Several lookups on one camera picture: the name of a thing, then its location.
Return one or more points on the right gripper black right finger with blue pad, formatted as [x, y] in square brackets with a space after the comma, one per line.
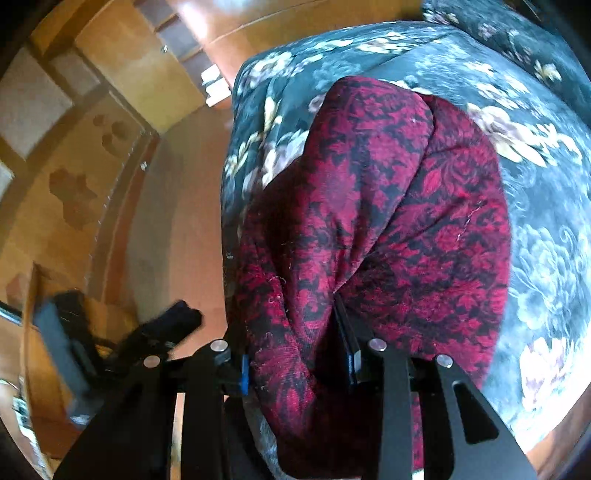
[422, 415]

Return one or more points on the dark teal floral bedspread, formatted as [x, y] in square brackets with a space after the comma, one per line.
[541, 365]

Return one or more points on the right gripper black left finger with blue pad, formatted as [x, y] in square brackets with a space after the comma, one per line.
[193, 404]

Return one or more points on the orange wooden wardrobe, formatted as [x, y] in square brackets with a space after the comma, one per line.
[110, 172]

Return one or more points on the folded teal floral quilt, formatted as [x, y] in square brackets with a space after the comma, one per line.
[540, 52]

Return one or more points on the red black patterned garment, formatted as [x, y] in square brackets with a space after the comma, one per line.
[397, 207]

